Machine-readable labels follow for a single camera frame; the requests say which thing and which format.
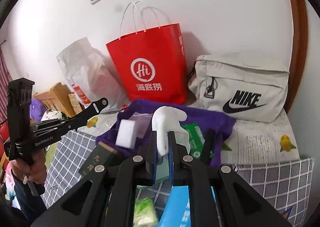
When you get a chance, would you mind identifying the white Miniso plastic bag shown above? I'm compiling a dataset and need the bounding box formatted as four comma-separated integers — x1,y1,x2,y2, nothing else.
56,37,130,112

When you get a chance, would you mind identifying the brown wooden door frame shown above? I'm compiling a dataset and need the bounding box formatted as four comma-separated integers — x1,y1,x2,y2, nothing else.
284,0,309,112

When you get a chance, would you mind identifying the green wet wipe packet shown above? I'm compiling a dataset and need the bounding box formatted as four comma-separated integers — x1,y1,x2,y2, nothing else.
182,123,205,159

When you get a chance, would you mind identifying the red Haidilao paper bag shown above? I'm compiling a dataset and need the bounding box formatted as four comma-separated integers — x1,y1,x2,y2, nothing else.
106,23,189,105

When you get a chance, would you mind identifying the person's left hand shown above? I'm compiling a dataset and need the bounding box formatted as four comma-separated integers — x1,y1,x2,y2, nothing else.
10,149,47,184

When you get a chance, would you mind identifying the green tissue packet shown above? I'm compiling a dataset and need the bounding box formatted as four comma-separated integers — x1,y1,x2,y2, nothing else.
133,198,158,227

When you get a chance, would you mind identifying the white foam block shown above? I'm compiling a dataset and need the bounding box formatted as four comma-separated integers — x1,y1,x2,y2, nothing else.
116,119,137,149

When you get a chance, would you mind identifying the wooden headboard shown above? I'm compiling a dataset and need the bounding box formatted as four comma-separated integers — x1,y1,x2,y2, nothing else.
33,82,75,117

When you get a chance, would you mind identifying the clear mesh drawstring pouch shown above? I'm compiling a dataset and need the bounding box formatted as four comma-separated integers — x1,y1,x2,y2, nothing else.
129,112,153,139

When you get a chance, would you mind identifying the checkered grey bed sheet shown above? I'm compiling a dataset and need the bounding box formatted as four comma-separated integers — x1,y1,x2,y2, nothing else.
42,130,314,226

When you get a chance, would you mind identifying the floral white pillow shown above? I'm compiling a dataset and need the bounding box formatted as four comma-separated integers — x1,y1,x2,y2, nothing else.
41,110,63,122

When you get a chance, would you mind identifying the purple towel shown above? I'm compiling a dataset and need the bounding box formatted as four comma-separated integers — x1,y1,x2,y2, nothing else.
95,99,235,167

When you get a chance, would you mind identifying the beige Nike bag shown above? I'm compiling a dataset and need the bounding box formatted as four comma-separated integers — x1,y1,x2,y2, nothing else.
188,52,289,123

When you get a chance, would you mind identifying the blue tissue pack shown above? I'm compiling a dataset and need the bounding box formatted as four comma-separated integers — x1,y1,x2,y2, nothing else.
158,184,219,226

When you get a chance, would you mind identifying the newspaper print lemon sheet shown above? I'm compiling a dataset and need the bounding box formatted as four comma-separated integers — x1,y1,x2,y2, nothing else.
77,103,301,165

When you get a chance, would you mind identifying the dark green tea tin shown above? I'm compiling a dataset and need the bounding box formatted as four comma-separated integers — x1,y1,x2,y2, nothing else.
79,141,132,176

